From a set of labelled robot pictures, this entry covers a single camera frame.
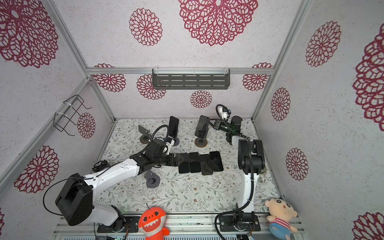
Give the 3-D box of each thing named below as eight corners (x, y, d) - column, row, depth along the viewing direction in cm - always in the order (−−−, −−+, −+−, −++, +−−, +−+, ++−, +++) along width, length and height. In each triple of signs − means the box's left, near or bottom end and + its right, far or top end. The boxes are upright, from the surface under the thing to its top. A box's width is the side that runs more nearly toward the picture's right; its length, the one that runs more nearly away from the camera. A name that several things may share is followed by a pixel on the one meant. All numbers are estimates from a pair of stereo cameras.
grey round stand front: (145, 187, 88) (142, 183, 83) (147, 174, 93) (145, 170, 88) (159, 187, 88) (157, 183, 83) (161, 174, 93) (159, 170, 88)
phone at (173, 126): (170, 136, 112) (167, 119, 98) (173, 132, 114) (171, 115, 100) (178, 139, 109) (176, 123, 96) (181, 135, 112) (180, 119, 98)
